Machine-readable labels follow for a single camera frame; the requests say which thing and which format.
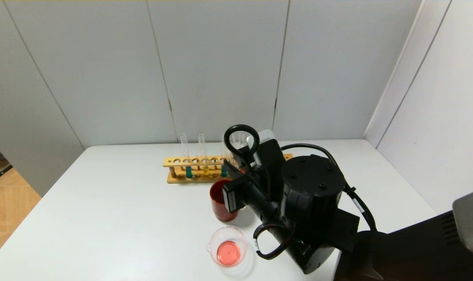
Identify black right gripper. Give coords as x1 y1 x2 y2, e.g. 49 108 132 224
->
222 158 279 220

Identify test tube with teal liquid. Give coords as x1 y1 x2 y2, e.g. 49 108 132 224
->
181 133 193 179
221 135 229 178

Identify test tube with yellow liquid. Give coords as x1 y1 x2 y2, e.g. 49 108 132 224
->
198 134 209 175

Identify wooden test tube rack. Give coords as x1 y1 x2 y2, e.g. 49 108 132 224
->
163 154 293 184

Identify dark red plastic cup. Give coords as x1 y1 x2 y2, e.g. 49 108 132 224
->
209 179 244 222

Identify clear plastic spouted bowl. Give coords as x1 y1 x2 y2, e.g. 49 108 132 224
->
206 226 248 268

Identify black camera cable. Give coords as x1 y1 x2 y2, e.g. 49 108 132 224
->
224 124 377 233

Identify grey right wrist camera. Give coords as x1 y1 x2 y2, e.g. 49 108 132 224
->
240 130 285 203

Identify red black braided wire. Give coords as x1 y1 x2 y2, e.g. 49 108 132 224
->
253 223 295 260

